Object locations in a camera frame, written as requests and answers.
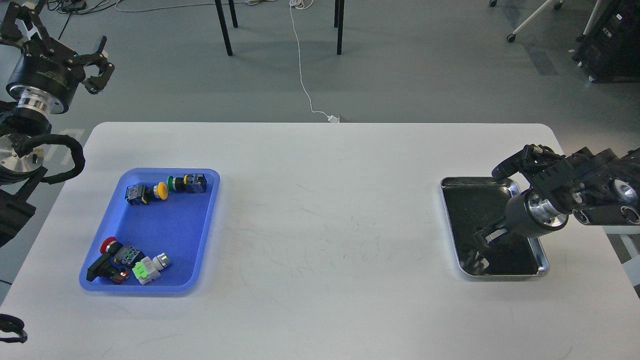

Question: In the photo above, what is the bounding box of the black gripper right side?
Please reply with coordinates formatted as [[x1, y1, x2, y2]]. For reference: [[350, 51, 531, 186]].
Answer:
[[472, 193, 546, 251]]

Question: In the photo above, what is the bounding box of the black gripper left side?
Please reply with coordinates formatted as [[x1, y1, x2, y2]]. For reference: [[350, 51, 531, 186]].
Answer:
[[0, 1, 115, 114]]

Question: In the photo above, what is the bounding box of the black robot arm right side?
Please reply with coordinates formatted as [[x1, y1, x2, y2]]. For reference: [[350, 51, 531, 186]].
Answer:
[[473, 145, 640, 249]]

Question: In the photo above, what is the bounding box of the metal tray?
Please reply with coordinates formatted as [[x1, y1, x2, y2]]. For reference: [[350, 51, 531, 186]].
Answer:
[[440, 177, 550, 281]]

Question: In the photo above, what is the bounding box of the black chair leg left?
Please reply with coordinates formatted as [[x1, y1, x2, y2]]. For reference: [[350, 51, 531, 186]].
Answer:
[[214, 0, 239, 57]]

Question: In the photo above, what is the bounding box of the black chair leg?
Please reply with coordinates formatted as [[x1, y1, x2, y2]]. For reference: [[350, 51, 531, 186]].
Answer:
[[333, 0, 346, 56], [214, 0, 239, 57]]

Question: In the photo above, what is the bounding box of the white caster chair base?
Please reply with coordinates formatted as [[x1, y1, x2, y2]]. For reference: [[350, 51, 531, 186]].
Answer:
[[505, 0, 608, 43]]

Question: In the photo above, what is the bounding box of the blue plastic tray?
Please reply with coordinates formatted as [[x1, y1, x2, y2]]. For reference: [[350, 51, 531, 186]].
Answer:
[[78, 168, 220, 296]]

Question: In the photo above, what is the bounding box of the red emergency stop button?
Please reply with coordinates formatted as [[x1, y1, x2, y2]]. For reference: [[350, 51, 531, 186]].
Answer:
[[86, 236, 146, 285]]

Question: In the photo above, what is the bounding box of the black equipment box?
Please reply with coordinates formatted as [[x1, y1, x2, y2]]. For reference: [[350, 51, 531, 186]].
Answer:
[[572, 0, 640, 84]]

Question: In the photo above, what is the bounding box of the black chair leg right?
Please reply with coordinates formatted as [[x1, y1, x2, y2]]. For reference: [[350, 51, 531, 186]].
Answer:
[[333, 0, 346, 56]]

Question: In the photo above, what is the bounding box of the yellow push button switch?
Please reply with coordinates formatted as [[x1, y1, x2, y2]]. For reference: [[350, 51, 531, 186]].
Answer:
[[124, 182, 169, 206]]

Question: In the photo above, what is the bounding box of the white cable on floor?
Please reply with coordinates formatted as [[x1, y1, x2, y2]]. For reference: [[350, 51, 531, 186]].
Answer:
[[288, 0, 341, 124]]

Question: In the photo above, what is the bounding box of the green push button switch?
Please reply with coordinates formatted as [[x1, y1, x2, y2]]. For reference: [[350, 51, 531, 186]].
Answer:
[[166, 173, 208, 194]]

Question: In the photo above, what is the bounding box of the white green selector switch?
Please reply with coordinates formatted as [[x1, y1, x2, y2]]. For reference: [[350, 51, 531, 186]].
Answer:
[[132, 253, 172, 285]]

